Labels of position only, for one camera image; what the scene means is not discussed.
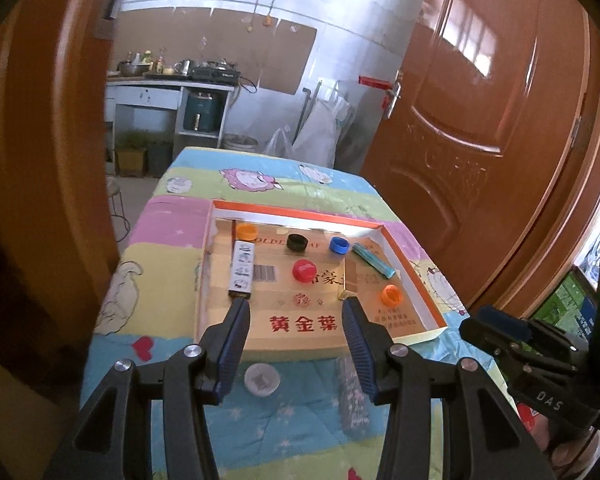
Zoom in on cardboard wall covering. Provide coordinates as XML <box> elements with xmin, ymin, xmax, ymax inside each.
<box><xmin>115</xmin><ymin>7</ymin><xmax>318</xmax><ymax>96</ymax></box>

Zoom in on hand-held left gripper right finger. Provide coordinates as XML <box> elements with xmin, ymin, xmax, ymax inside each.
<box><xmin>341</xmin><ymin>296</ymin><xmax>556</xmax><ymax>480</ymax></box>

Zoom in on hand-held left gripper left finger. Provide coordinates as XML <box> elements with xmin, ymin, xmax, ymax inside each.
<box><xmin>42</xmin><ymin>297</ymin><xmax>252</xmax><ymax>480</ymax></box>

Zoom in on flattened cardboard carton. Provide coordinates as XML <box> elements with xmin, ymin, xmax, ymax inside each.
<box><xmin>197</xmin><ymin>220</ymin><xmax>426</xmax><ymax>363</ymax></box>

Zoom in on brown wooden door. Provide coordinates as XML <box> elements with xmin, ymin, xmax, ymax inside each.
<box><xmin>360</xmin><ymin>0</ymin><xmax>588</xmax><ymax>306</ymax></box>

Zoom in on white bucket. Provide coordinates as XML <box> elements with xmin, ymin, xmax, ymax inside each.
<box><xmin>223</xmin><ymin>134</ymin><xmax>261</xmax><ymax>153</ymax></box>

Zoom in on green printed carton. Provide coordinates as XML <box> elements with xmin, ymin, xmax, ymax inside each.
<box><xmin>530</xmin><ymin>265</ymin><xmax>600</xmax><ymax>341</ymax></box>

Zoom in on metal bowl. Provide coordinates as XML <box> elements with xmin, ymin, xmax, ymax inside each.
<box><xmin>117</xmin><ymin>60</ymin><xmax>151</xmax><ymax>77</ymax></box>

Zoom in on white printed box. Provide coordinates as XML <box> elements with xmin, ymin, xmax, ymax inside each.
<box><xmin>227</xmin><ymin>241</ymin><xmax>257</xmax><ymax>297</ymax></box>

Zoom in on person's right hand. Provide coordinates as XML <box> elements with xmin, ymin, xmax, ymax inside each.
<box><xmin>522</xmin><ymin>409</ymin><xmax>600</xmax><ymax>480</ymax></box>

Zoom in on metal door handle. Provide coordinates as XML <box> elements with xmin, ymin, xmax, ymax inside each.
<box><xmin>382</xmin><ymin>72</ymin><xmax>404</xmax><ymax>121</ymax></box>

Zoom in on clear plastic cap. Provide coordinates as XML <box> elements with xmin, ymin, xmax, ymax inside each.
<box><xmin>243</xmin><ymin>363</ymin><xmax>282</xmax><ymax>397</ymax></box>

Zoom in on teal air fryer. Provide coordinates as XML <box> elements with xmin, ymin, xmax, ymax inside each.
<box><xmin>182</xmin><ymin>91</ymin><xmax>220</xmax><ymax>133</ymax></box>

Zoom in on teal tube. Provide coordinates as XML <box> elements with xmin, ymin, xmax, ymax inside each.
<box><xmin>351</xmin><ymin>242</ymin><xmax>397</xmax><ymax>280</ymax></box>

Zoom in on white kitchen counter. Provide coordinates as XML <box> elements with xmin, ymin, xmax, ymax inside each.
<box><xmin>104</xmin><ymin>72</ymin><xmax>236</xmax><ymax>148</ymax></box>

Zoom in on red bottle cap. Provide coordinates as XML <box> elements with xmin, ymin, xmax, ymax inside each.
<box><xmin>291</xmin><ymin>259</ymin><xmax>317</xmax><ymax>283</ymax></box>

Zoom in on row of condiment bottles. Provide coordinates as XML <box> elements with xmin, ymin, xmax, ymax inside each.
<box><xmin>125</xmin><ymin>49</ymin><xmax>168</xmax><ymax>75</ymax></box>

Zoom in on cardboard floor box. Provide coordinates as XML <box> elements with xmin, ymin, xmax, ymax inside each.
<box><xmin>114</xmin><ymin>146</ymin><xmax>148</xmax><ymax>177</ymax></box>

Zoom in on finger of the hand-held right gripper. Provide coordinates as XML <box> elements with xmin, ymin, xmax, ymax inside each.
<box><xmin>476</xmin><ymin>304</ymin><xmax>532</xmax><ymax>342</ymax></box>
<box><xmin>459</xmin><ymin>317</ymin><xmax>531</xmax><ymax>362</ymax></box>

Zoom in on black gas stove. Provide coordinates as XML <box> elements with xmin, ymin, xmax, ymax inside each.
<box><xmin>187</xmin><ymin>60</ymin><xmax>242</xmax><ymax>83</ymax></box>

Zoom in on gold box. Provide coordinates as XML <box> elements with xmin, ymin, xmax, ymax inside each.
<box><xmin>338</xmin><ymin>259</ymin><xmax>362</xmax><ymax>302</ymax></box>

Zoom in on orange-rimmed cardboard tray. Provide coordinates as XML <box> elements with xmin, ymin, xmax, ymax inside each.
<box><xmin>195</xmin><ymin>200</ymin><xmax>448</xmax><ymax>363</ymax></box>

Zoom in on metal stool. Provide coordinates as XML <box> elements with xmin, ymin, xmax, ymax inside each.
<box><xmin>105</xmin><ymin>177</ymin><xmax>131</xmax><ymax>241</ymax></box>

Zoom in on white plastic bags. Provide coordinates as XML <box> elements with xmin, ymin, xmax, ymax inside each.
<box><xmin>265</xmin><ymin>80</ymin><xmax>356</xmax><ymax>168</ymax></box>

